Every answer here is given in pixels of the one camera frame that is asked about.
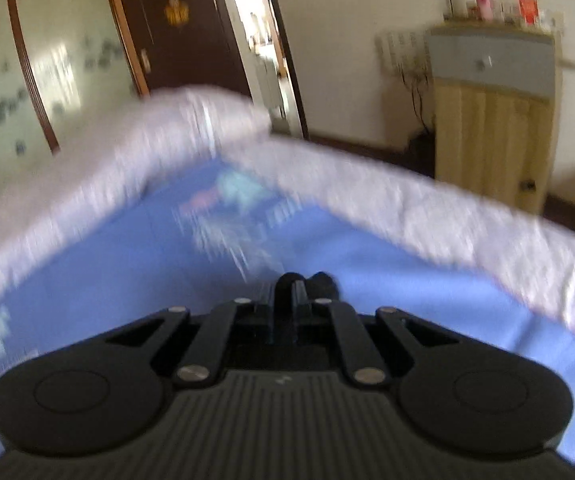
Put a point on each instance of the black pants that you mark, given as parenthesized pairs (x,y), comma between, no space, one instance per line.
(328,285)

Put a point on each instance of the golden door ornament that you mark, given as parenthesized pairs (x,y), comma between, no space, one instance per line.
(177,10)

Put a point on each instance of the white wall rack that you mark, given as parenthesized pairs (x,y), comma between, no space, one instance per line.
(402,52)

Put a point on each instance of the bed with blue sheet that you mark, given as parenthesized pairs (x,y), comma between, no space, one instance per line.
(117,160)

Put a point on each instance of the wooden cabinet with grey drawer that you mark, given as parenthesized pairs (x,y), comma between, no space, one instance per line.
(492,125)

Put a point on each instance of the wooden wardrobe with glass doors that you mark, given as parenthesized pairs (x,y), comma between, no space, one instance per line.
(67,35)

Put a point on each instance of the dark brown door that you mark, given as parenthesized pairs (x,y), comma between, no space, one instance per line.
(187,65)

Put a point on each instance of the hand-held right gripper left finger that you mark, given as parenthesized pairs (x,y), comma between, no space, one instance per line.
(281,310)

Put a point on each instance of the blue printed bedsheet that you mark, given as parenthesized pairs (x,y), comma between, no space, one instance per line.
(417,285)

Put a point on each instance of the red box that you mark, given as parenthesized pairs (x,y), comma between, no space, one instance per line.
(528,10)

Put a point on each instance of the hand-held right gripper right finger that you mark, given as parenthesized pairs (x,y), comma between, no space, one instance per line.
(303,310)

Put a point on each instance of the black floor object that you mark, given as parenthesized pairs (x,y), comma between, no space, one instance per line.
(421,155)

